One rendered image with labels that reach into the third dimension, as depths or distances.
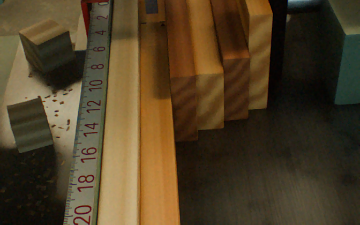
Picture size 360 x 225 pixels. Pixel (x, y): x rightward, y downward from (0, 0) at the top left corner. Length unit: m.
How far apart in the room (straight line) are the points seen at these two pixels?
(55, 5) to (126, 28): 2.03
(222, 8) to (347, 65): 0.10
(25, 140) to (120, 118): 0.22
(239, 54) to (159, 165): 0.10
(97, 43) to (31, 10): 2.05
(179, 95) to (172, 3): 0.09
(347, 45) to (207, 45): 0.09
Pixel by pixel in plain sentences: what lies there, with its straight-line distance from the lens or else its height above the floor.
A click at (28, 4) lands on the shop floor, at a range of 2.49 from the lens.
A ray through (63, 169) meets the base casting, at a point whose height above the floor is 0.80.
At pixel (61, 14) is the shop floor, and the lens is 2.37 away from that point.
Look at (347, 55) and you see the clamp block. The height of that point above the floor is 0.94.
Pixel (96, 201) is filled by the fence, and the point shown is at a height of 0.95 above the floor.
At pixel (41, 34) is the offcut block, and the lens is 0.64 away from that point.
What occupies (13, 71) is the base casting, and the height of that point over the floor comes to 0.80.
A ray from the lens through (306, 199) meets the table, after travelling 0.36.
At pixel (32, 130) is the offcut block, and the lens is 0.54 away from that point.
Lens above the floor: 1.17
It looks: 40 degrees down
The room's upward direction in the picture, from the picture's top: 4 degrees counter-clockwise
